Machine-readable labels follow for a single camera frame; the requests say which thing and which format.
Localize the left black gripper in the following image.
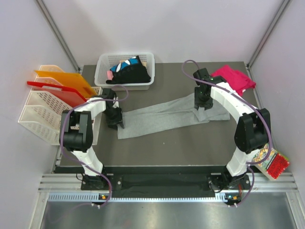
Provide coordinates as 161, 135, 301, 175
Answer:
102, 106, 124, 131

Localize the grey t shirt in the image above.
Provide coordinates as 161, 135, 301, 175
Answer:
117, 93, 230, 140

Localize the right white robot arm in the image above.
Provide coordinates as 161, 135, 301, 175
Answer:
193, 68, 271, 189

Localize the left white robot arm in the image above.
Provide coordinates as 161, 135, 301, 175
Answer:
59, 88, 124, 190

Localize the pink folded t shirt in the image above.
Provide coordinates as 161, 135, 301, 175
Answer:
211, 65, 256, 96

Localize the black t shirt with print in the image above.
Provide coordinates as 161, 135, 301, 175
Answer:
106, 55, 151, 84

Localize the red plastic folder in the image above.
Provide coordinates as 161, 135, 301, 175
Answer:
27, 81, 87, 107

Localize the orange plastic folder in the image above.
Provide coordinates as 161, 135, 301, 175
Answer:
35, 70, 97, 98

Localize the white plastic laundry basket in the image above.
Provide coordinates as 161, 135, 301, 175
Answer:
94, 52, 155, 90

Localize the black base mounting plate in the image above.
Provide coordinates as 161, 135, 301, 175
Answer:
81, 173, 252, 198

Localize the red patterned book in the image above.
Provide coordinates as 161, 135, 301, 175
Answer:
252, 144, 290, 180

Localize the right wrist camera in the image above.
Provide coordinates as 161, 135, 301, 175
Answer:
193, 68, 214, 88

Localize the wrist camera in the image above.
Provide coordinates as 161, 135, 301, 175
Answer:
102, 88, 119, 108
193, 68, 214, 88

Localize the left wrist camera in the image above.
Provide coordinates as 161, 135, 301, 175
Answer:
102, 88, 119, 108

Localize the grey slotted cable duct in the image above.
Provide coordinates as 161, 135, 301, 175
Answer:
48, 192, 237, 203

